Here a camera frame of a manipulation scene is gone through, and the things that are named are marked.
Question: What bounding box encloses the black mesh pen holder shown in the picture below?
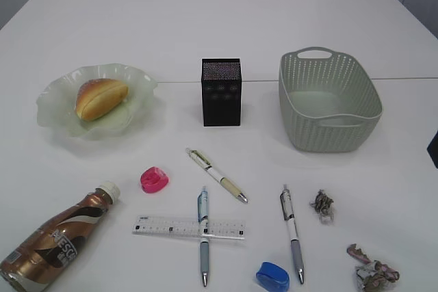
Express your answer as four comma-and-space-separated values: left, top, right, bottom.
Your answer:
201, 58, 242, 127

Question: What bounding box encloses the pale green wavy glass plate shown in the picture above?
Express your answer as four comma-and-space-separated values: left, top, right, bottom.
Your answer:
36, 63, 158, 140

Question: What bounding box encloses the brown Nescafe coffee bottle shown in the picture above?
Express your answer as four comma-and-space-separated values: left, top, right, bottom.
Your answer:
1, 181, 120, 291

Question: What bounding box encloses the blue pencil sharpener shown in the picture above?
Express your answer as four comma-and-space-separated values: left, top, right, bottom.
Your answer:
255, 261, 290, 292

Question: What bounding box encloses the beige and white pen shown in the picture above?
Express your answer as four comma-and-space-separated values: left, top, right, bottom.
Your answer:
185, 148, 248, 204

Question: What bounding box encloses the sugared bread roll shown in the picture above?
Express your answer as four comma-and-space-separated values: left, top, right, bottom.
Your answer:
75, 78, 129, 121

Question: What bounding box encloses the pink pencil sharpener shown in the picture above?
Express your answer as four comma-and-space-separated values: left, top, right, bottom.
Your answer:
140, 166, 170, 194

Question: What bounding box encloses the white and grey pen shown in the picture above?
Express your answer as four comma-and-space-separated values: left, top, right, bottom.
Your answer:
279, 185, 305, 285

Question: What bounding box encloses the blue and grey pen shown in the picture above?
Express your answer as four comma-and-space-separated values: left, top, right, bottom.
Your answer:
197, 186, 209, 287

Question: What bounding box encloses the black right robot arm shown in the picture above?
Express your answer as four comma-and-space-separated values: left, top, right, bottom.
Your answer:
427, 132, 438, 168

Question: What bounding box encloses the pale green woven plastic basket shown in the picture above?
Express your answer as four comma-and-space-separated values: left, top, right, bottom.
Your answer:
279, 47, 383, 152

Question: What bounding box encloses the clear plastic ruler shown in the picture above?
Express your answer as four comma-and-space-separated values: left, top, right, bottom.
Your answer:
132, 215, 246, 240

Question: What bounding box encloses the large paper ball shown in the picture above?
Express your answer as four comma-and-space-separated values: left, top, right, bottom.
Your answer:
346, 243, 400, 291

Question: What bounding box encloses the small paper ball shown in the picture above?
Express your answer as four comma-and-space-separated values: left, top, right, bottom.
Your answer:
309, 189, 335, 225

